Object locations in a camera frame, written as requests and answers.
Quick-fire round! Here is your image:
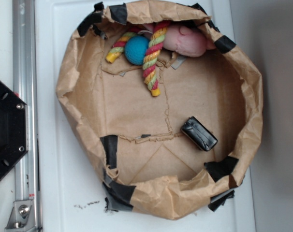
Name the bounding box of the metal corner bracket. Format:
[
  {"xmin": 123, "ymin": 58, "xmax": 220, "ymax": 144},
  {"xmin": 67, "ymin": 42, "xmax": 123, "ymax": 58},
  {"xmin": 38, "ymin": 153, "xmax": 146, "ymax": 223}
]
[{"xmin": 4, "ymin": 200, "xmax": 36, "ymax": 232}]

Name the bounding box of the aluminium frame rail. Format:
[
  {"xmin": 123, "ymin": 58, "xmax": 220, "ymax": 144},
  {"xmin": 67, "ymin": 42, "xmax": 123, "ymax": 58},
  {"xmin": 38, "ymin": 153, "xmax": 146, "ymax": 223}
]
[{"xmin": 13, "ymin": 0, "xmax": 42, "ymax": 232}]

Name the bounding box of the black taped box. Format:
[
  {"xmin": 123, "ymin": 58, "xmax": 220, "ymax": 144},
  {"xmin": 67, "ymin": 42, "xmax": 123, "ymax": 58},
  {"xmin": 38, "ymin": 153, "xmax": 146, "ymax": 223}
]
[{"xmin": 181, "ymin": 116, "xmax": 218, "ymax": 151}]

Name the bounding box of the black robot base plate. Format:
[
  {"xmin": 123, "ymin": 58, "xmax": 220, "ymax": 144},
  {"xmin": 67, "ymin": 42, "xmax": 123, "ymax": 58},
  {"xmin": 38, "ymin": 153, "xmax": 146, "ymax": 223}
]
[{"xmin": 0, "ymin": 81, "xmax": 28, "ymax": 181}]

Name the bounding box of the blue ball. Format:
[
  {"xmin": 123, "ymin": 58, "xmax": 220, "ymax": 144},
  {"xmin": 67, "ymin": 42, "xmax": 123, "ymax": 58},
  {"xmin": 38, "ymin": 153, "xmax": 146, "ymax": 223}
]
[{"xmin": 124, "ymin": 36, "xmax": 149, "ymax": 66}]

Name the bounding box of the pink plush toy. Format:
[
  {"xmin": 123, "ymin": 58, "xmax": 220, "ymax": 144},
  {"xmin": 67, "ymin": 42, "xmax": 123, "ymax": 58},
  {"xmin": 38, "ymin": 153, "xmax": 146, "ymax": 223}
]
[{"xmin": 143, "ymin": 22, "xmax": 217, "ymax": 58}]

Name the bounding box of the brown paper bag bin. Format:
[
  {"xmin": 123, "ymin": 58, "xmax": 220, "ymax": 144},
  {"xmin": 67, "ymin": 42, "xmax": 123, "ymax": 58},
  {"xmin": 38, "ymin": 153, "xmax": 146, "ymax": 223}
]
[{"xmin": 56, "ymin": 0, "xmax": 263, "ymax": 219}]

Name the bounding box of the colourful rope toy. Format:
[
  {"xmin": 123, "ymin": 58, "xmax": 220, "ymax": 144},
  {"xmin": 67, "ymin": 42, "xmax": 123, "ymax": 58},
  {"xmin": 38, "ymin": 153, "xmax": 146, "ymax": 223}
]
[{"xmin": 105, "ymin": 20, "xmax": 167, "ymax": 97}]

